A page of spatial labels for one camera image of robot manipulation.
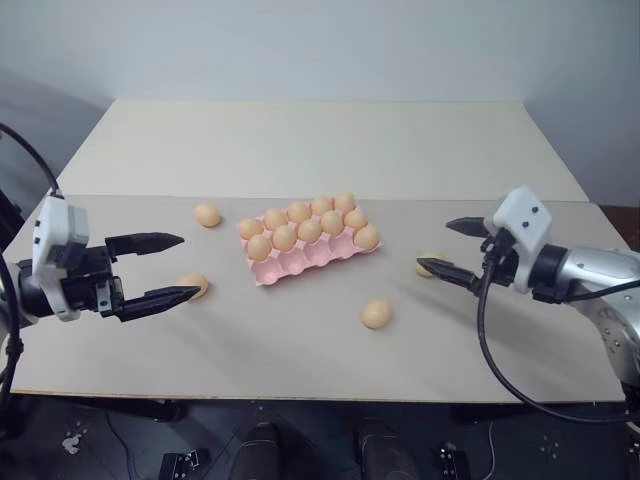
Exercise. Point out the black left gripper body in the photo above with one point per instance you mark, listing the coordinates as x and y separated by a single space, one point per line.
87 280

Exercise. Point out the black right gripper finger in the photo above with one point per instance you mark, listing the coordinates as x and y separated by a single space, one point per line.
452 271
472 226

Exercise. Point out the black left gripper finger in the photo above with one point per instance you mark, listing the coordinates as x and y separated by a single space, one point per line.
145 243
160 300

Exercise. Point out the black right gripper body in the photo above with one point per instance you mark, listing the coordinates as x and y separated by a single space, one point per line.
502 260

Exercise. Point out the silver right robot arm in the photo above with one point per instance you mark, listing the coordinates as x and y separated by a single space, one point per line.
590 272

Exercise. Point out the pink egg tray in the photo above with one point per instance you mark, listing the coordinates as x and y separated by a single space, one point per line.
295 265

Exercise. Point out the tan egg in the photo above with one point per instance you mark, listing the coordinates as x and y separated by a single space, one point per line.
423 272
284 237
332 221
298 211
310 230
259 246
377 313
192 279
206 215
355 218
251 228
275 218
322 204
367 237
344 201

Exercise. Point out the black table foot bar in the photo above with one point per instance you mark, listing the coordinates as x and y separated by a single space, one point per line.
125 407

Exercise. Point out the black box with screws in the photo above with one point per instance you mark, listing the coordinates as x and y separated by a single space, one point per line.
182 465
454 462

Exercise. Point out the dark rounded shape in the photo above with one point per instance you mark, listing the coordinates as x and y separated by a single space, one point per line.
261 450
382 450

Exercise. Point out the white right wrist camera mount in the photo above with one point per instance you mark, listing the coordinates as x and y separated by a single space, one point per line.
525 215

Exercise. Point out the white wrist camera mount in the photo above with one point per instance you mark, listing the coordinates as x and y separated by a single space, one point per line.
525 215
57 225

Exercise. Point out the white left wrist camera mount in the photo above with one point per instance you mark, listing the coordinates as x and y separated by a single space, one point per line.
57 225

